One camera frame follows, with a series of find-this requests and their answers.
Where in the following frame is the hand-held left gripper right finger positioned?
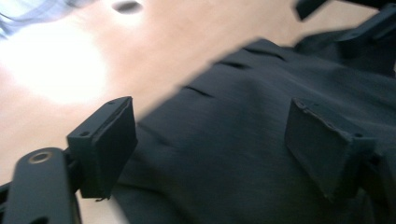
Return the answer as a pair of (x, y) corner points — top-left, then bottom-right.
(284, 97), (378, 202)

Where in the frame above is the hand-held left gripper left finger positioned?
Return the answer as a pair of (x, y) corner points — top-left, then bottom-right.
(66, 95), (139, 201)

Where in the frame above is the dark pleated skirt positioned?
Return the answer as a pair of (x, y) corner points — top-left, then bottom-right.
(111, 29), (396, 224)

